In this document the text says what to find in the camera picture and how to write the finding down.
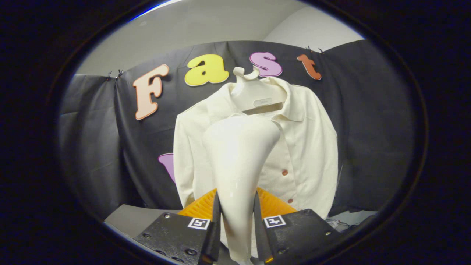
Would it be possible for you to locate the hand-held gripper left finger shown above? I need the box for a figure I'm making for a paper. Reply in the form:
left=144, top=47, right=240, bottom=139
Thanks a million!
left=133, top=188, right=221, bottom=265

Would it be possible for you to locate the cream button-up shirt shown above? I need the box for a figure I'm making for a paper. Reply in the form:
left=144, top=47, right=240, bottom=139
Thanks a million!
left=173, top=77, right=339, bottom=220

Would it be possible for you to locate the grey cabinet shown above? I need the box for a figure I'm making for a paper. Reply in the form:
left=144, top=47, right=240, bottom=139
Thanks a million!
left=104, top=204, right=184, bottom=240

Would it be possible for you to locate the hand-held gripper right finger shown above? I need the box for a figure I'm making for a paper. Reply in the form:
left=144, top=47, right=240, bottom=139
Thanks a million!
left=253, top=187, right=341, bottom=264

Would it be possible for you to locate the black backdrop cloth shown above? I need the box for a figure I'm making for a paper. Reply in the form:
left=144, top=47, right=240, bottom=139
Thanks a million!
left=59, top=40, right=418, bottom=221

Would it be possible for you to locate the white garment steamer head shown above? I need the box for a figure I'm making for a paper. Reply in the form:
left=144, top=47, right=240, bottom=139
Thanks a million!
left=202, top=115, right=281, bottom=262

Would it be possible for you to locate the white clothes hanger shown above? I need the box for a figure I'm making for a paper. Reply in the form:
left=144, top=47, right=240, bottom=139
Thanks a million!
left=230, top=66, right=287, bottom=113

